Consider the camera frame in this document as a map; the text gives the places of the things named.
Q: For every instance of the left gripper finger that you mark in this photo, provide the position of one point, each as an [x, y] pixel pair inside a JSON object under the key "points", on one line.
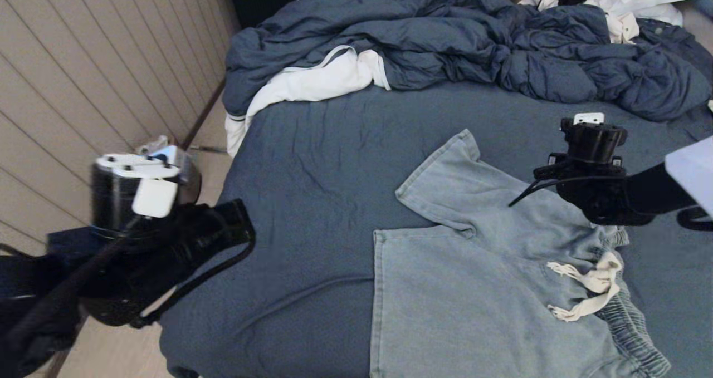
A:
{"points": [[240, 237], [237, 214]]}

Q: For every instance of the brown metal trash bin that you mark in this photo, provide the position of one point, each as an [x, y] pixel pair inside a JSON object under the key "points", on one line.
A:
{"points": [[194, 186]]}

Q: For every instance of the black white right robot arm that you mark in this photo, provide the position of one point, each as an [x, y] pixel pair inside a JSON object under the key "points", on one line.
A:
{"points": [[657, 191]]}

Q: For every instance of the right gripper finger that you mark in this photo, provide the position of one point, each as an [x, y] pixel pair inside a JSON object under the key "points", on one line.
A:
{"points": [[546, 172], [526, 194]]}

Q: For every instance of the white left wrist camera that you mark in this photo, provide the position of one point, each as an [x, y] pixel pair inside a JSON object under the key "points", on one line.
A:
{"points": [[153, 197]]}

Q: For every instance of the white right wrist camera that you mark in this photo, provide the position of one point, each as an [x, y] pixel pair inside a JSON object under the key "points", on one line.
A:
{"points": [[589, 118]]}

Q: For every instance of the cream button shirt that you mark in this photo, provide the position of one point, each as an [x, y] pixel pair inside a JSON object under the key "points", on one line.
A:
{"points": [[621, 30]]}

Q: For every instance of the light blue denim shorts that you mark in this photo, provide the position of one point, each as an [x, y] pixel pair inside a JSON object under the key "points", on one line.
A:
{"points": [[445, 289]]}

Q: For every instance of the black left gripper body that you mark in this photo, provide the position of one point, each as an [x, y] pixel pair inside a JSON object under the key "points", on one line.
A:
{"points": [[189, 239]]}

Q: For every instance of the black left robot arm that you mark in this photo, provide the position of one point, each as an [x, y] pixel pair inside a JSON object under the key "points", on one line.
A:
{"points": [[33, 300]]}

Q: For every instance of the crumpled dark blue duvet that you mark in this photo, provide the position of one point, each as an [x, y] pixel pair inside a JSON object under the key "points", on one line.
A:
{"points": [[445, 33]]}

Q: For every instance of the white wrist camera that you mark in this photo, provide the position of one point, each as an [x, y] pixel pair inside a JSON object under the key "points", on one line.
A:
{"points": [[153, 197], [589, 118]]}

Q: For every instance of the blue pillow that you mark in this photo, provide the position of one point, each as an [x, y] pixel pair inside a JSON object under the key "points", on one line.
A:
{"points": [[706, 5]]}

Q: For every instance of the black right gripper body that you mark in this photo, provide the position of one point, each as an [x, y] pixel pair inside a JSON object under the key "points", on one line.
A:
{"points": [[585, 177]]}

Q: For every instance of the dark blue denim jacket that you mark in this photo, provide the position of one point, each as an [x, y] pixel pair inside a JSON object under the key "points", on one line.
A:
{"points": [[671, 35]]}

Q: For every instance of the dark blue bed sheet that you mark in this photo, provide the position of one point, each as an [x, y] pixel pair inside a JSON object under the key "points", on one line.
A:
{"points": [[334, 172]]}

